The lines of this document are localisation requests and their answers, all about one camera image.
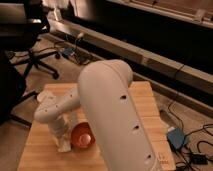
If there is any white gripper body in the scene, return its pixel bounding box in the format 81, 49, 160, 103
49, 113, 78, 144

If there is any white sponge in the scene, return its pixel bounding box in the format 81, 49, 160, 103
56, 140, 71, 153

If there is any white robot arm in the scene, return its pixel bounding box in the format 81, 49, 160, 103
34, 60, 163, 171

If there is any red bowl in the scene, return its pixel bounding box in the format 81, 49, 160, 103
71, 122, 95, 149

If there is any white paper cup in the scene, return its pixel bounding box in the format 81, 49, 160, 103
37, 91, 53, 103

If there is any blue box on floor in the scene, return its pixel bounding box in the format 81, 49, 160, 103
61, 48, 75, 58

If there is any black office chair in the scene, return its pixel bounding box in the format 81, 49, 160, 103
0, 0, 60, 79

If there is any blue device on floor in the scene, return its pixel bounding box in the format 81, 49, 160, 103
167, 128, 188, 150

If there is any black power adapter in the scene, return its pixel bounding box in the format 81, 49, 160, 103
190, 154, 207, 165

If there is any black floor cable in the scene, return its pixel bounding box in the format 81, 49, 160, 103
166, 96, 213, 171

